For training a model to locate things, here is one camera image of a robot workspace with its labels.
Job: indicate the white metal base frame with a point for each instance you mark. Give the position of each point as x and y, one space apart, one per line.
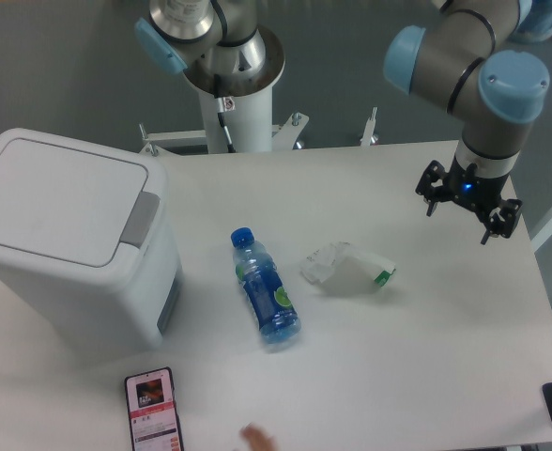
284 137

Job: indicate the smartphone with red screen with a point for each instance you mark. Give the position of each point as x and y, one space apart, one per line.
152 411

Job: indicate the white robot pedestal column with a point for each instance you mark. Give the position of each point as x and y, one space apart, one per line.
230 60

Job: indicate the blurred human hand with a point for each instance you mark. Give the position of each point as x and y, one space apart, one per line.
257 439

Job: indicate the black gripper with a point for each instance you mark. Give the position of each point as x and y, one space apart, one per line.
482 196

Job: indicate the blue plastic water bottle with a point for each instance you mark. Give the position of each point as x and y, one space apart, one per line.
256 271

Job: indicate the blue plastic bag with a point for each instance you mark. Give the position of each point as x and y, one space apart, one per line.
536 25

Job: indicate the crumpled white paper wrapper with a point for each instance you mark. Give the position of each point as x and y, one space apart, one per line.
324 263

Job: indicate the white push-lid trash can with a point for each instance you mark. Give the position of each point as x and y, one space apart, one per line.
86 239

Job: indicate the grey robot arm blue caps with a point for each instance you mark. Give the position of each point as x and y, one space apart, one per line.
497 94

